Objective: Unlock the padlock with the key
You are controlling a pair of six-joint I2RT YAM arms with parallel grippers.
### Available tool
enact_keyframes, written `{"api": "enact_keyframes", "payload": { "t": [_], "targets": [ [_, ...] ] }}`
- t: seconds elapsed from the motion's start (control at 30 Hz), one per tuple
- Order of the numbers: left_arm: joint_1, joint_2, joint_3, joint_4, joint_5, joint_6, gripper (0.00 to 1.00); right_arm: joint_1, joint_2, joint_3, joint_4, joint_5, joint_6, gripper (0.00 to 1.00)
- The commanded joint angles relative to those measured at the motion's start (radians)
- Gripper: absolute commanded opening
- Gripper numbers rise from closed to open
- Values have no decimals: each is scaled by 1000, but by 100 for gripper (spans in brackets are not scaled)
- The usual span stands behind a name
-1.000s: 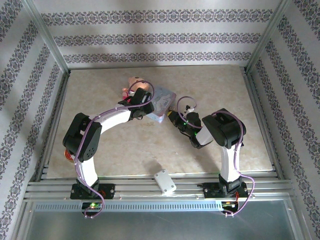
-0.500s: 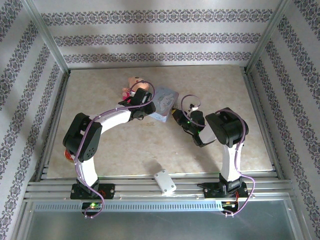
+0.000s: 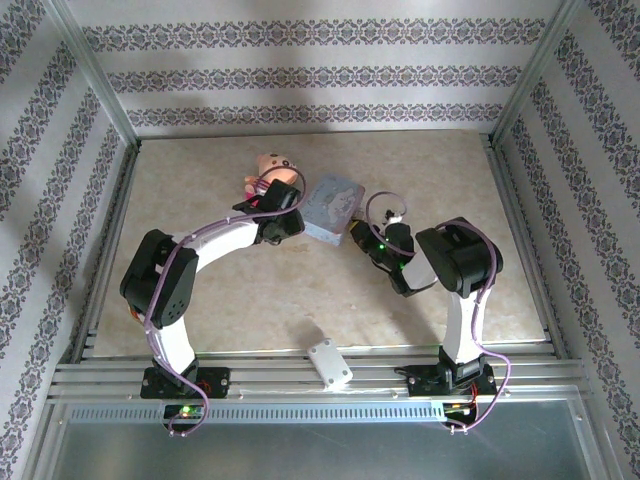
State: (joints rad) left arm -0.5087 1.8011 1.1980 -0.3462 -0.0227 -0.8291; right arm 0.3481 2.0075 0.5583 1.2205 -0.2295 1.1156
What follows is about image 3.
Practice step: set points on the pink pig plush toy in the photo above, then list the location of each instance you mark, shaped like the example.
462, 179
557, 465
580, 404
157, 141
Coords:
275, 165

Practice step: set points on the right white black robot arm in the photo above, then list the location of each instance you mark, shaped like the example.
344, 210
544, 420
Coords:
460, 325

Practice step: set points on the grey metal panel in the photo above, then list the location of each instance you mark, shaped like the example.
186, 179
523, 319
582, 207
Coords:
310, 452

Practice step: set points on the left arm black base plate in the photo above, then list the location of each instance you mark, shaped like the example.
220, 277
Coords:
215, 382

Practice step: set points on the white mounting bracket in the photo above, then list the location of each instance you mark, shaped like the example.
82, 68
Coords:
330, 364

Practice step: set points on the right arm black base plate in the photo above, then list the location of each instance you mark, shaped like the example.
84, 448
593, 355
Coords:
422, 382

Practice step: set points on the controller board green light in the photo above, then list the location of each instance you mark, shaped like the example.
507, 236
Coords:
185, 411

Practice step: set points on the aluminium side rail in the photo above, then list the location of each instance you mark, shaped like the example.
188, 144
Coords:
520, 235
115, 240

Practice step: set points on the aluminium frame post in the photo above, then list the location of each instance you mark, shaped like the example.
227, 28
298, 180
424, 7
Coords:
92, 70
535, 70

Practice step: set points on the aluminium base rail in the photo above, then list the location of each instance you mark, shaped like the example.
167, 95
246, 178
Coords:
280, 380

